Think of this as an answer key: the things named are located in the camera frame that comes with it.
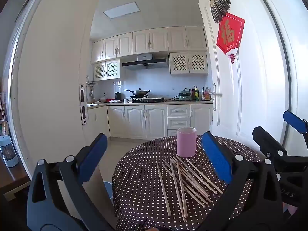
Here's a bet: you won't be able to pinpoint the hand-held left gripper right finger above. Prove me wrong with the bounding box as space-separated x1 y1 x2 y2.
202 131 284 231

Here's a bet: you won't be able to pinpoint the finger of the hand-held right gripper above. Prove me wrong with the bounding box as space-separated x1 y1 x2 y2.
283 110 308 136
252 126 308 174

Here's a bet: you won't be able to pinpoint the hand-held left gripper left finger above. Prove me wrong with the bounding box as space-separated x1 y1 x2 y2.
26 133 116 231

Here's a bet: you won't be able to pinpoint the pink cup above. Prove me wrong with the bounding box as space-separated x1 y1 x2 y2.
176 127 197 158

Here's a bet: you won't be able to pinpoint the pile of wooden chopsticks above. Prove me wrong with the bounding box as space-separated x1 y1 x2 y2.
156 155 224 222

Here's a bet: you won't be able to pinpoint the blue bucket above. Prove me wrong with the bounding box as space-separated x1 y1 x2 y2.
103 181 113 199

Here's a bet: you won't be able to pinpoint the white door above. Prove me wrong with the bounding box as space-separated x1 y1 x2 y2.
198 0 299 150

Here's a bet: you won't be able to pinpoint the metal door strike plate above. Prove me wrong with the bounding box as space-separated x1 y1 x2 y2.
79 84 89 125

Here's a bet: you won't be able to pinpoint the cream lower kitchen cabinets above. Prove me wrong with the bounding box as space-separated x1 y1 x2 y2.
87 103 213 140

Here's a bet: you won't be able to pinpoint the green electric cooker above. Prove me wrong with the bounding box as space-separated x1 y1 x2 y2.
178 89 193 101

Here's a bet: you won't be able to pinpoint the gas stove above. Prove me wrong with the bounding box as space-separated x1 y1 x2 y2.
126 97 166 103

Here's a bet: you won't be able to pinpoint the steel wok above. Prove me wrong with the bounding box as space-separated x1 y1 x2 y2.
124 89 151 97

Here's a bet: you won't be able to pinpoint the brown wooden cabinet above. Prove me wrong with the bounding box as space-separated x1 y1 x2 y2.
0 164 32 201

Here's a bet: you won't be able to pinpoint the light blue water bottle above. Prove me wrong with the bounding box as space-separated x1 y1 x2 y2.
0 135 19 167

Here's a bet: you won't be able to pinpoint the small cream lattice door cabinet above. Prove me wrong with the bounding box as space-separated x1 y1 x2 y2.
93 59 120 81

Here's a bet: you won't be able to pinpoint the large cream lattice door cabinet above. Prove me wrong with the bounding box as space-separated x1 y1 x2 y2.
169 52 208 75

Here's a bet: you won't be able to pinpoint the black range hood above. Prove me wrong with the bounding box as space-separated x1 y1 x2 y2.
121 53 169 71

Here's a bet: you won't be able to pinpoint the red diamond door poster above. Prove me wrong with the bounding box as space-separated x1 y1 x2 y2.
216 13 245 64

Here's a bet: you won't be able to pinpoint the row of cream upper cabinets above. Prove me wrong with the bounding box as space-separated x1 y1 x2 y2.
91 26 208 64

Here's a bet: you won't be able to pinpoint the feather fan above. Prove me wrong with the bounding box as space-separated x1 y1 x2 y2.
208 0 231 24

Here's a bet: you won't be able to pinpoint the square ceiling light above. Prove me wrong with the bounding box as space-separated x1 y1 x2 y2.
103 2 140 19

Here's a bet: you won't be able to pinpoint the silver door handle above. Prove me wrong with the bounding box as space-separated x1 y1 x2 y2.
209 83 223 111

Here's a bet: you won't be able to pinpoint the wall utensil rack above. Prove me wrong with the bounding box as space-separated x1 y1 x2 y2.
86 76 99 99

